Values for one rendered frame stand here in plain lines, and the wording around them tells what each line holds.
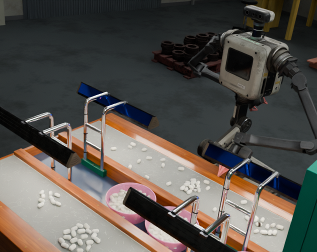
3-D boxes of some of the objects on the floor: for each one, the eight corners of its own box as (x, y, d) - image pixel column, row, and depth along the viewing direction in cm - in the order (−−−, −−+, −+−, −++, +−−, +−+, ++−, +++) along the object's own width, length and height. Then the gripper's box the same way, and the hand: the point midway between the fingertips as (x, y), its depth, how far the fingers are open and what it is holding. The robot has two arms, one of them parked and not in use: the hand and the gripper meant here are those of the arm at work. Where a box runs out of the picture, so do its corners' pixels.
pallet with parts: (247, 66, 652) (253, 39, 631) (186, 80, 584) (190, 49, 563) (208, 49, 712) (212, 23, 691) (149, 59, 643) (151, 31, 623)
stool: (239, 27, 853) (245, -4, 824) (260, 34, 824) (267, 1, 795) (224, 31, 820) (229, -2, 791) (245, 38, 790) (251, 4, 761)
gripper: (241, 159, 243) (227, 182, 239) (225, 152, 249) (212, 174, 245) (238, 154, 237) (224, 177, 234) (223, 147, 243) (209, 170, 239)
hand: (218, 175), depth 240 cm, fingers closed
